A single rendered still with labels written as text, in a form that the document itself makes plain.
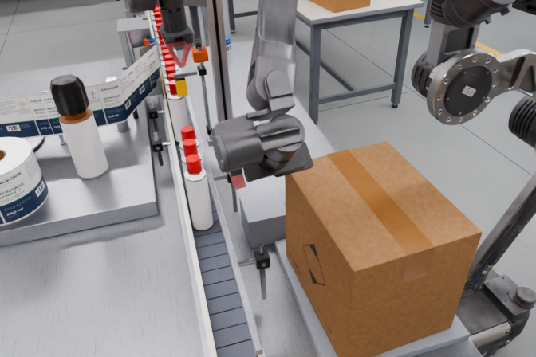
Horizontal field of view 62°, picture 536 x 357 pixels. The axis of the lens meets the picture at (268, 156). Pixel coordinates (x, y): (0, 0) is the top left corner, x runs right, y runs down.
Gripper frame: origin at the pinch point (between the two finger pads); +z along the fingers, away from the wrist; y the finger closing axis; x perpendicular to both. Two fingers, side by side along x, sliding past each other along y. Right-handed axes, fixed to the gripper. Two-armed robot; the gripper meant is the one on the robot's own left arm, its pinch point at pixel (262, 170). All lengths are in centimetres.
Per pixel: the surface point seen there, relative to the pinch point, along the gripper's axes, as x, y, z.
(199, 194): -4.0, 9.6, 25.5
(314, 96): -82, -99, 189
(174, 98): -39, 7, 49
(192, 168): -9.0, 9.9, 20.9
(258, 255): 13.8, 2.5, 15.0
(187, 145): -15.6, 9.1, 24.1
